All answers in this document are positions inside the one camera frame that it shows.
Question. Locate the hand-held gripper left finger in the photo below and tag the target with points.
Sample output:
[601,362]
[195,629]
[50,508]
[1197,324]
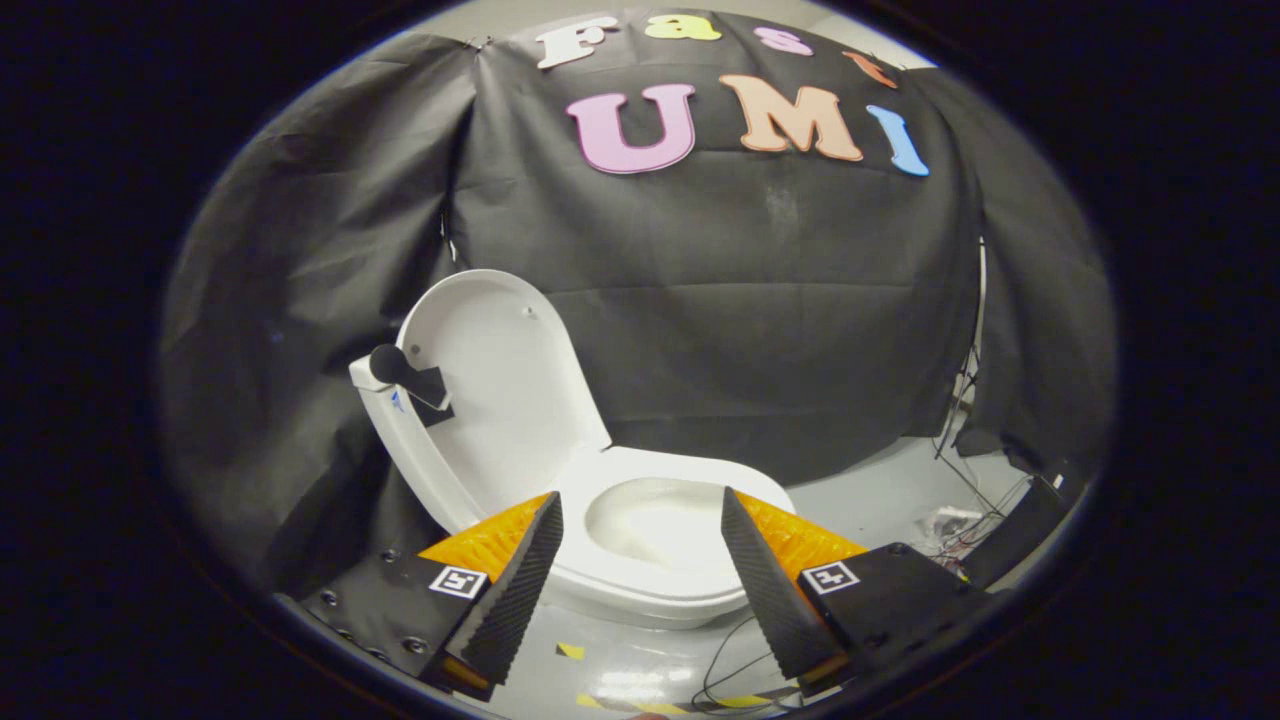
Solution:
[520,590]

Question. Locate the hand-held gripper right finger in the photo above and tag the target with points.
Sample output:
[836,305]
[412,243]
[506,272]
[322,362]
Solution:
[765,590]

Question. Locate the white toilet lid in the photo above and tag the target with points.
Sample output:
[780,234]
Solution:
[500,400]

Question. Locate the white toilet seat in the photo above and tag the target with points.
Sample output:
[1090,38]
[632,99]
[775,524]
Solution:
[650,590]

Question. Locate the white toilet with tank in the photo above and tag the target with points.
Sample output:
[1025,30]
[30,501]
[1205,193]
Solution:
[410,460]

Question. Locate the small yellow black tape piece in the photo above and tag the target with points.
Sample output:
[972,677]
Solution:
[570,651]

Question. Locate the clear plastic bag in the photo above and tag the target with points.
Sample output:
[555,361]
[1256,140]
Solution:
[945,522]

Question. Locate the black box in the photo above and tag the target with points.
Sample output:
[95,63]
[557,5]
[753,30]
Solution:
[1015,530]

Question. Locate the thin black stand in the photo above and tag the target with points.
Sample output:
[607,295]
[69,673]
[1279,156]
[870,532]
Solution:
[968,380]

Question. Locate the black backdrop cloth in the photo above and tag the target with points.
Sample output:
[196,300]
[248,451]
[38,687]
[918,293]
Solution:
[720,300]

